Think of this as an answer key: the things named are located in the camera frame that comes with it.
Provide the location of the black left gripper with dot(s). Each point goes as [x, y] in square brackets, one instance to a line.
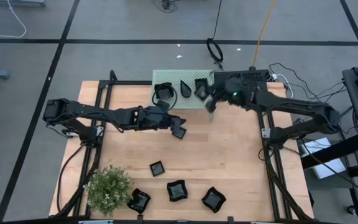
[155, 118]

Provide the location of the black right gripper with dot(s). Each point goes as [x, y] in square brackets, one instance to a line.
[236, 93]

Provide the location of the black footed square plate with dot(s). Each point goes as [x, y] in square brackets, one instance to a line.
[200, 93]
[180, 133]

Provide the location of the black teardrop-shaped plate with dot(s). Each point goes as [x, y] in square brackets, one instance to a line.
[185, 90]

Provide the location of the black deep square bowl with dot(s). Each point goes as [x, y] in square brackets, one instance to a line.
[164, 91]

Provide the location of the small black square plate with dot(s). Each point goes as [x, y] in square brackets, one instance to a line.
[157, 168]
[201, 82]

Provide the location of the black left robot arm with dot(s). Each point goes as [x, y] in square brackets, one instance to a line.
[85, 109]

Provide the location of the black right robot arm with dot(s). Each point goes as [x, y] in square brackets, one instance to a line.
[291, 104]

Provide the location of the light wooden table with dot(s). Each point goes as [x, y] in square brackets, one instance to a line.
[172, 74]

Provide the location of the black perforated computer case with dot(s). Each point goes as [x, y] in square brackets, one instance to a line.
[253, 76]

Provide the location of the black wavy-edged square plate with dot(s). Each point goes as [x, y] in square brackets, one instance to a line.
[139, 201]
[213, 199]
[177, 190]

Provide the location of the green potted plant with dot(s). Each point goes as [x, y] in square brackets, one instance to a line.
[109, 189]

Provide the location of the black desk base beam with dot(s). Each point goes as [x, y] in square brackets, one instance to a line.
[334, 152]

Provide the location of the white box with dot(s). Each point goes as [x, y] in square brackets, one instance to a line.
[331, 169]

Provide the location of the black caster wheel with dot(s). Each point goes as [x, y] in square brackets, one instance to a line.
[351, 210]

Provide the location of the black metal rig frame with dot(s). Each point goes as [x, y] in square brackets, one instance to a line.
[129, 82]

